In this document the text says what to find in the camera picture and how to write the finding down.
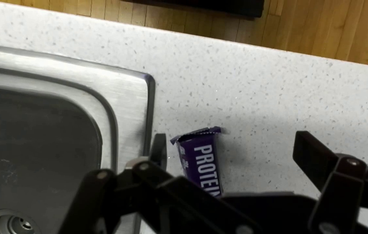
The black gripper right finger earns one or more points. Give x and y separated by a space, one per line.
343 190

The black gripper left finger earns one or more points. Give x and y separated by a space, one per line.
148 203

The purple protein bar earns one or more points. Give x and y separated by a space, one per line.
203 160

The stainless steel double sink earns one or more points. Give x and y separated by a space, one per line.
40 143

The black flat panel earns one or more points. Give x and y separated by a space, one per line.
200 7

